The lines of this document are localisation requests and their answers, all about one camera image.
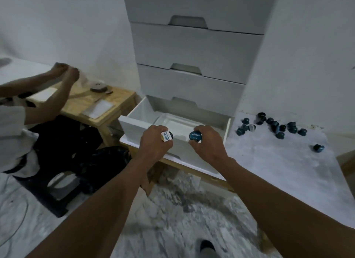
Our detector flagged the person's right hand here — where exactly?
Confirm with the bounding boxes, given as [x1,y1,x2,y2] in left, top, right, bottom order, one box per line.
[188,125,229,170]

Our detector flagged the person's left hand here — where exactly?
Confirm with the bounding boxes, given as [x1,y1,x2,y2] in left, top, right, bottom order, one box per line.
[138,125,175,167]

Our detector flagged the cluster of dark teal capsules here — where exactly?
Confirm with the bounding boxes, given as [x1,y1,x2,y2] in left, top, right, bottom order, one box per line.
[236,112,325,153]

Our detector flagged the person's right forearm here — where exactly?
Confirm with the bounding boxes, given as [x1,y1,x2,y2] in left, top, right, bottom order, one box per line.
[215,156,355,258]

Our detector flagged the person's left forearm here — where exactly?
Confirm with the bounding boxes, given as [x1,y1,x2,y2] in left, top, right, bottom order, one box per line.
[26,155,161,258]

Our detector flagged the person's black right shoe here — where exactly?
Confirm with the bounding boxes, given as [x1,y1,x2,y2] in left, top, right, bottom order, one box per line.
[199,238,217,258]

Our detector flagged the white drawer cabinet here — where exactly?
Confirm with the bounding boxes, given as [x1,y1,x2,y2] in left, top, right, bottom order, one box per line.
[122,0,280,120]

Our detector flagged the clear plastic tray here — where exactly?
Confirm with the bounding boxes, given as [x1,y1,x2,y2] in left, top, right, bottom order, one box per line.
[154,113,206,142]

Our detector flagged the black plastic bag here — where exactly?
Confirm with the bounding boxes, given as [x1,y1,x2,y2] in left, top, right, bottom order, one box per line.
[80,145,132,194]

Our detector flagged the brown wooden side table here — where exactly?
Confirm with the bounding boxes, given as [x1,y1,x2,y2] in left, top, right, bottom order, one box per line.
[26,79,137,147]

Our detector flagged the white plastic sheet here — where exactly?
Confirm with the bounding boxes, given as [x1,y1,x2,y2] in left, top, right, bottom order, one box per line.
[81,99,116,120]
[26,87,58,103]

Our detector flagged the white marble table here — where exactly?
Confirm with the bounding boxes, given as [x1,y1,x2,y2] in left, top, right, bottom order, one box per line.
[119,112,355,251]

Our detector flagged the metal spoon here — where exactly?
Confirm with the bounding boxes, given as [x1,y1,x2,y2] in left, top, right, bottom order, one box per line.
[94,90,114,102]

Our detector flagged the grey round dish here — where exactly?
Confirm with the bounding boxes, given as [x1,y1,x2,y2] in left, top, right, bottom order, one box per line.
[89,82,109,94]

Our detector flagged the white desk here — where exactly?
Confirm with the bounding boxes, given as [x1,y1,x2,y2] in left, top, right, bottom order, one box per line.
[0,57,60,86]

